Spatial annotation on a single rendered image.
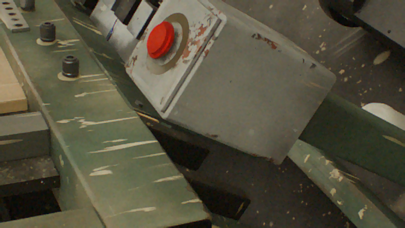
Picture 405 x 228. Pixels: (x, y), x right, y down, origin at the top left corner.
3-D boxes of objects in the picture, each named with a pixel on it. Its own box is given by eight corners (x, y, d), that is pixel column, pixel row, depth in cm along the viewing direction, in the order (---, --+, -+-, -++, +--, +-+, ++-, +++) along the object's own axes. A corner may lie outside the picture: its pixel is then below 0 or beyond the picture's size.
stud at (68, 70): (81, 78, 112) (81, 59, 111) (64, 80, 111) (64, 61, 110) (76, 71, 114) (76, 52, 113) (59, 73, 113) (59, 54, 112)
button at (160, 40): (190, 37, 78) (173, 28, 77) (169, 70, 79) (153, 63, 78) (175, 22, 81) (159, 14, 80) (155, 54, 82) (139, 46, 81)
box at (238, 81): (345, 81, 84) (223, 15, 74) (285, 170, 87) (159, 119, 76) (290, 38, 94) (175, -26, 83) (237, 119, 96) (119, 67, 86)
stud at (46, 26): (57, 43, 122) (57, 25, 121) (42, 44, 121) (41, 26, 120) (53, 37, 124) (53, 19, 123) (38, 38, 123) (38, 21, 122)
